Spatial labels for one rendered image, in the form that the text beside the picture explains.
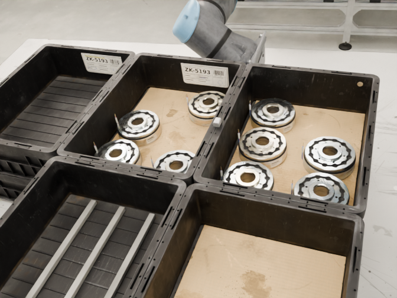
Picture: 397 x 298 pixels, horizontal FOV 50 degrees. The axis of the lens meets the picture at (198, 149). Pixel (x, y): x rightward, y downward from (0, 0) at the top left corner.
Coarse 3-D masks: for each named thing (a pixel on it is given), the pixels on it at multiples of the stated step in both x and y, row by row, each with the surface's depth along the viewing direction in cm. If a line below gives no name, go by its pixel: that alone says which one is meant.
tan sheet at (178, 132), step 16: (144, 96) 115; (160, 96) 114; (176, 96) 114; (192, 96) 113; (160, 112) 109; (176, 112) 109; (176, 128) 104; (192, 128) 103; (208, 128) 103; (160, 144) 100; (176, 144) 100; (192, 144) 99; (144, 160) 97
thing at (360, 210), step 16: (256, 64) 102; (272, 64) 102; (240, 80) 98; (224, 112) 90; (368, 128) 82; (208, 144) 84; (368, 144) 79; (208, 160) 81; (368, 160) 76; (368, 176) 73; (256, 192) 74; (272, 192) 73; (336, 208) 69; (352, 208) 69
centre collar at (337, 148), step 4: (324, 144) 89; (328, 144) 89; (332, 144) 89; (320, 148) 88; (324, 148) 89; (336, 148) 88; (340, 148) 88; (320, 152) 88; (340, 152) 87; (320, 156) 87; (324, 156) 87; (328, 156) 86; (332, 156) 86; (336, 156) 86; (340, 156) 86; (328, 160) 86; (332, 160) 86
